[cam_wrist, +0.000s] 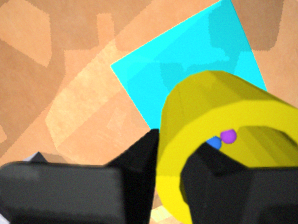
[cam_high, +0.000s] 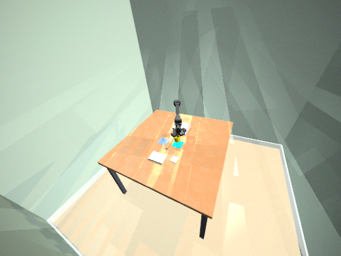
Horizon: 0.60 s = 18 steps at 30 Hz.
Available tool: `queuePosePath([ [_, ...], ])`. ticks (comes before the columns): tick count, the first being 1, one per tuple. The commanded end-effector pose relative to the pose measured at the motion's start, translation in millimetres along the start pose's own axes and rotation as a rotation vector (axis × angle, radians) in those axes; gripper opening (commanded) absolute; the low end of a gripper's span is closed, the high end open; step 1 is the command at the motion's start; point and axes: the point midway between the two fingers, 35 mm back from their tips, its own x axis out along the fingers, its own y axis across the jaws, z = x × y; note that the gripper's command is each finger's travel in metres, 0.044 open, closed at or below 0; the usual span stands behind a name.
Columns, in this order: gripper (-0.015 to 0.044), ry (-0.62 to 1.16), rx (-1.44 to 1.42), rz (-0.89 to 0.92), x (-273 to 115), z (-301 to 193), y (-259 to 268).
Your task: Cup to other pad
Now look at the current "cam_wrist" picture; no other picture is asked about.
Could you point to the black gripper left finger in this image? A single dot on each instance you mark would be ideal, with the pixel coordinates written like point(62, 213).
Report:
point(119, 192)

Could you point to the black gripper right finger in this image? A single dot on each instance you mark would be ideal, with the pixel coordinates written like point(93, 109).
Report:
point(220, 190)

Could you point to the purple marble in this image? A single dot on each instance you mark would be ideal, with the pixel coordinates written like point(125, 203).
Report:
point(228, 136)

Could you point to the blue marble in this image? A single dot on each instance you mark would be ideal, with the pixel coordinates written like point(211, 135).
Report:
point(215, 141)

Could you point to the yellow cup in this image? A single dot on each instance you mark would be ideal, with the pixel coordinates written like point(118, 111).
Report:
point(210, 102)

